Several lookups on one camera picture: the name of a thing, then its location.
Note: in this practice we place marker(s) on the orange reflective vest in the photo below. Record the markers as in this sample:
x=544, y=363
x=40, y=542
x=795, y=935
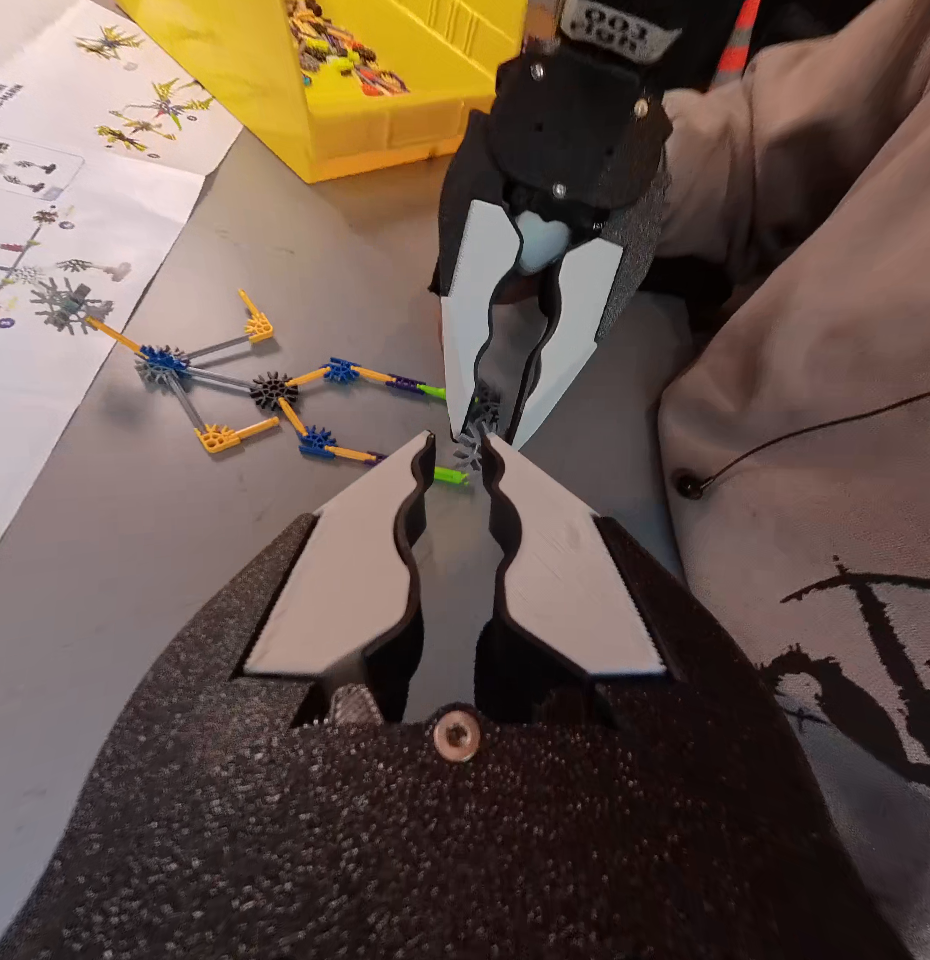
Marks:
x=739, y=37

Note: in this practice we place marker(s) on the person's right forearm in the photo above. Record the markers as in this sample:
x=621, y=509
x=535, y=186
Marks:
x=772, y=150

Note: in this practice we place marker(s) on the pile of toy pieces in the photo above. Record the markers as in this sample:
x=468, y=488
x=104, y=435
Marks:
x=337, y=60

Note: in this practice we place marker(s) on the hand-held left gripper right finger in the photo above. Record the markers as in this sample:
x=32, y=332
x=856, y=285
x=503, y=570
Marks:
x=577, y=592

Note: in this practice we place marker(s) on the person's right hand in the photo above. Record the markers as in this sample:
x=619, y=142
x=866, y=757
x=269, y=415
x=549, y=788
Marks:
x=521, y=289

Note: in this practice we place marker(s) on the multicolour rod and connector assembly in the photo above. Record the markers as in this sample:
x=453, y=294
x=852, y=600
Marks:
x=272, y=391

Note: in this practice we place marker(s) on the white toy instruction sheet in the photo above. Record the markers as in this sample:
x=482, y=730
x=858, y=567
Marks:
x=29, y=412

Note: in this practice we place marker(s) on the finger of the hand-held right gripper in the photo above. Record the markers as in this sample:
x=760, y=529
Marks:
x=585, y=300
x=472, y=285

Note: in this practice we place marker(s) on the light green toy rod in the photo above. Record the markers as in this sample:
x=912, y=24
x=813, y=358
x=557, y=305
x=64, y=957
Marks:
x=451, y=475
x=431, y=391

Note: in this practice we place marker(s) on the yellow toy rod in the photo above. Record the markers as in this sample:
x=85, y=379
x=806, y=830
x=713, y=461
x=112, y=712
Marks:
x=258, y=427
x=247, y=304

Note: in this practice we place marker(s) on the person's torso in beige sweater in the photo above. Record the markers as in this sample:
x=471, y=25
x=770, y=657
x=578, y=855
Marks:
x=810, y=487

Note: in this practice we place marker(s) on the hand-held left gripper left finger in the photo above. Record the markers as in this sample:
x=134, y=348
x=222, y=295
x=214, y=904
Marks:
x=337, y=592

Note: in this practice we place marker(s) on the yellow plastic bin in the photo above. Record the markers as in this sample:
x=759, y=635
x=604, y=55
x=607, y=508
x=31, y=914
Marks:
x=232, y=60

